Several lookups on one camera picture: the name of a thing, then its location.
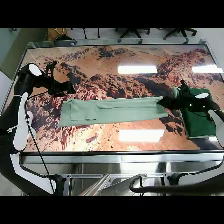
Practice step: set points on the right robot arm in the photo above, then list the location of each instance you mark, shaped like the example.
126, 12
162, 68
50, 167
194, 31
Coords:
216, 116

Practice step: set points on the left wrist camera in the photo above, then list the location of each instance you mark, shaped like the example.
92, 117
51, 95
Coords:
51, 68

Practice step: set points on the light green shirt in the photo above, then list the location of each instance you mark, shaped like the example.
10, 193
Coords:
113, 110

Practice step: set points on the black office chair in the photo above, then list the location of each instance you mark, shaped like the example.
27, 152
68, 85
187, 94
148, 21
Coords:
130, 32
180, 32

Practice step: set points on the dark green garment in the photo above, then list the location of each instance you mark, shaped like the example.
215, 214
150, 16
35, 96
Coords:
198, 125

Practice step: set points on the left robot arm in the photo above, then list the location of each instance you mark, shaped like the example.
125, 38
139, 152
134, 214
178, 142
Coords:
13, 140

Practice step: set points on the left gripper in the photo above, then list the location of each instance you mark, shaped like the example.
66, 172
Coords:
63, 89

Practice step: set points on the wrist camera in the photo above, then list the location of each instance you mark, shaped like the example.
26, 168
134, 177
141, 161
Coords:
51, 68
184, 88

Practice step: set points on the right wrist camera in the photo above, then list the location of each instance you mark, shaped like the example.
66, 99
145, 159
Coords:
184, 88

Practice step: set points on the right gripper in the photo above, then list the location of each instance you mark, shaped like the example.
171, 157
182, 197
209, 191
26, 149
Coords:
168, 101

